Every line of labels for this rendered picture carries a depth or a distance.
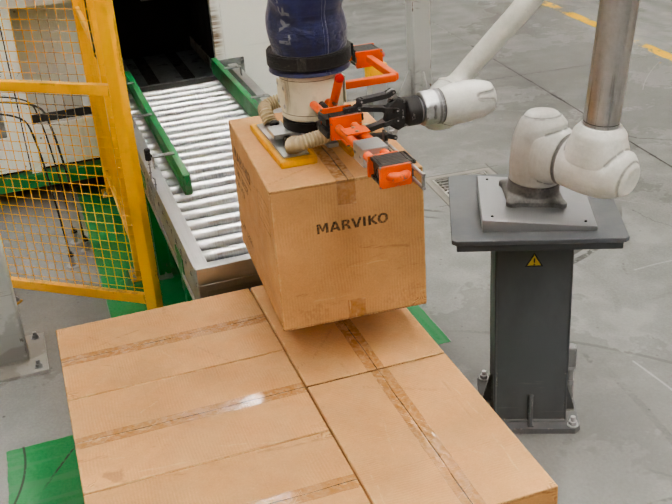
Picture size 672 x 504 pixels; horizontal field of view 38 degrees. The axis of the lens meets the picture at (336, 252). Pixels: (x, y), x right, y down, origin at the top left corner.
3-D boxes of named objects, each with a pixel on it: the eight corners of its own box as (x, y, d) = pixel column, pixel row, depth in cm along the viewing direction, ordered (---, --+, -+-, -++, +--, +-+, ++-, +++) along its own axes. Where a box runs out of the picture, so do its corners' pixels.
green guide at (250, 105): (212, 73, 523) (210, 57, 519) (231, 70, 526) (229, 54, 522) (300, 174, 386) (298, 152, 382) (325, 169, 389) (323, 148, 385)
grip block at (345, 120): (318, 131, 247) (316, 109, 244) (354, 125, 249) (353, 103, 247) (328, 141, 240) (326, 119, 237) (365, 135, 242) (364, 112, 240)
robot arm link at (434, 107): (446, 127, 248) (425, 131, 246) (432, 117, 255) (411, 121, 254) (446, 93, 244) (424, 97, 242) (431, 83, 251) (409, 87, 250)
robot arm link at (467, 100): (451, 123, 245) (432, 130, 257) (506, 113, 249) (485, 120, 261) (442, 81, 244) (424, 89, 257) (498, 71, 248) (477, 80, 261)
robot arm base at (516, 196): (553, 178, 310) (555, 162, 307) (567, 208, 290) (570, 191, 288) (496, 177, 310) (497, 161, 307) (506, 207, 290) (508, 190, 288)
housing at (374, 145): (352, 158, 228) (351, 140, 226) (379, 153, 230) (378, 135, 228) (362, 168, 222) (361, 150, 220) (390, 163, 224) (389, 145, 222)
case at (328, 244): (242, 240, 309) (228, 119, 292) (363, 219, 318) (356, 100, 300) (283, 332, 257) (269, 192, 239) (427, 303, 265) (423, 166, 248)
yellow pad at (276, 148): (250, 130, 282) (248, 114, 279) (283, 125, 284) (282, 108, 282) (281, 170, 252) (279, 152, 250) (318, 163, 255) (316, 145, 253)
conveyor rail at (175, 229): (111, 117, 515) (105, 82, 506) (120, 116, 516) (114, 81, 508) (201, 321, 317) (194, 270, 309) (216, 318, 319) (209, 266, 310)
